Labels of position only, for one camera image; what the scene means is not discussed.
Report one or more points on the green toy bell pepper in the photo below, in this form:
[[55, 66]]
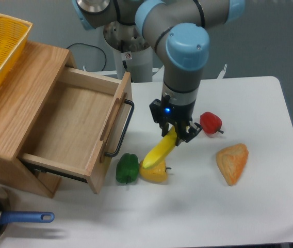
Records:
[[127, 169]]

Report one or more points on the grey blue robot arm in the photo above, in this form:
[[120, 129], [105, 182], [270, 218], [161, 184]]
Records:
[[177, 33]]

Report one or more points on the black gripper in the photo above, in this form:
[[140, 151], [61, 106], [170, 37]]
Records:
[[164, 113]]

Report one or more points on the yellow toy banana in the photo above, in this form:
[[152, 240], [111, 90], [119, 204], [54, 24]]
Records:
[[160, 151]]

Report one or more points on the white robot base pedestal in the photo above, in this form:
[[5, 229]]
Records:
[[130, 51]]

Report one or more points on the red toy bell pepper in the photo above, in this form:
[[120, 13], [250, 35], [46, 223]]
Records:
[[211, 123]]

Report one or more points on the wooden drawer cabinet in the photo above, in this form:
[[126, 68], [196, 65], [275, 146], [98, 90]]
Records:
[[22, 96]]

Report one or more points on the black metal drawer handle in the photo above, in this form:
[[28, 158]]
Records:
[[124, 130]]

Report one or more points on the orange toy bread wedge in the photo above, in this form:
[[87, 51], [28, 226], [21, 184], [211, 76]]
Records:
[[231, 162]]

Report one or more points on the yellow toy bell pepper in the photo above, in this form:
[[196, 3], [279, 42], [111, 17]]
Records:
[[156, 174]]

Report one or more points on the open wooden top drawer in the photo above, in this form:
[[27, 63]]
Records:
[[81, 119]]

